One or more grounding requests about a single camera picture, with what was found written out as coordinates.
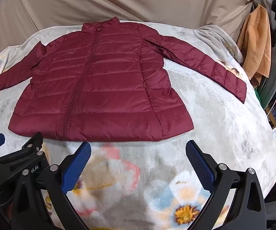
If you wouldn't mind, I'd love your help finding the floral fleece blanket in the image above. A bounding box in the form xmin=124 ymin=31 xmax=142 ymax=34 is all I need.
xmin=0 ymin=20 xmax=276 ymax=230

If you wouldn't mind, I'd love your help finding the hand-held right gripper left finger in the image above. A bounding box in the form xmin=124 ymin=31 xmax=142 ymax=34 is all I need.
xmin=11 ymin=141 xmax=92 ymax=230

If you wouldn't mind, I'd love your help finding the maroon puffer jacket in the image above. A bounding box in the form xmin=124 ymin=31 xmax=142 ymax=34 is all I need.
xmin=0 ymin=17 xmax=247 ymax=142

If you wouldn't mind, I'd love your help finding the beige fabric sheet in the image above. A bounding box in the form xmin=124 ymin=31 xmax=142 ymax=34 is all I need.
xmin=0 ymin=0 xmax=257 ymax=33

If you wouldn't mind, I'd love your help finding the orange hanging garment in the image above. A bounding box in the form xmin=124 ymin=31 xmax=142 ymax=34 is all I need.
xmin=237 ymin=4 xmax=272 ymax=88

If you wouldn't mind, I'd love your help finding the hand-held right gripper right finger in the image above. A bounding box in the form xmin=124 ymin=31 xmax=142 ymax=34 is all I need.
xmin=185 ymin=140 xmax=267 ymax=230

